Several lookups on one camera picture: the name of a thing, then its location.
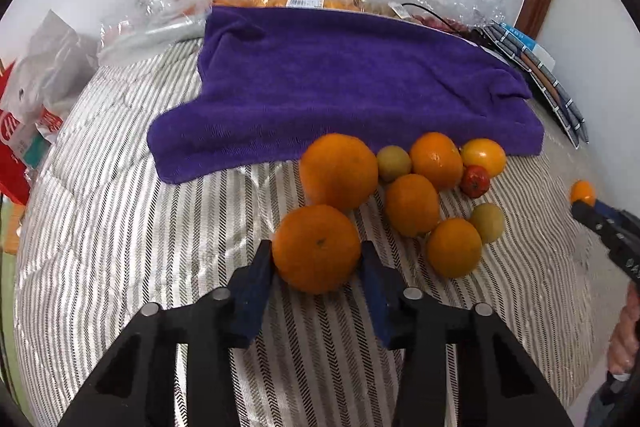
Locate green-brown small fruit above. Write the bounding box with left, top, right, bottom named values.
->
left=376, top=145, right=412, bottom=183
left=469, top=202, right=506, bottom=244

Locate blue tissue pack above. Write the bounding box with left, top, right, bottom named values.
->
left=500, top=23, right=555, bottom=72

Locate right hand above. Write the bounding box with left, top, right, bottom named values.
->
left=608, top=283, right=640, bottom=375

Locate black cable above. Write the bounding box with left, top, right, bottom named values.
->
left=400, top=1, right=476, bottom=39

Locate grey plaid cloth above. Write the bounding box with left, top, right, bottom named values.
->
left=480, top=22, right=589, bottom=150

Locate striped quilt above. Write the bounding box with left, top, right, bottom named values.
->
left=14, top=40, right=615, bottom=426

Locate purple towel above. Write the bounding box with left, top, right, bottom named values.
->
left=148, top=6, right=544, bottom=184

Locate yellow-orange oval fruit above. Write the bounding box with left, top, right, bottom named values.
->
left=460, top=138, right=506, bottom=178

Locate large orange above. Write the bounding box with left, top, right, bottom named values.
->
left=299, top=133, right=378, bottom=212
left=271, top=205, right=361, bottom=295

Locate small red tomato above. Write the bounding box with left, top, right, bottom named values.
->
left=459, top=165, right=490, bottom=199

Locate medium orange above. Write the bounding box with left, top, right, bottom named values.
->
left=409, top=132, right=464, bottom=192
left=425, top=218, right=483, bottom=279
left=384, top=173, right=440, bottom=237

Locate medium orange top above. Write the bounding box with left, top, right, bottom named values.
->
left=409, top=132, right=464, bottom=192

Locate red paper bag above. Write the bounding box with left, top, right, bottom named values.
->
left=0, top=59, right=65, bottom=207

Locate white plastic bag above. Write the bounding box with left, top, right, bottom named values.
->
left=1, top=11, right=98, bottom=143

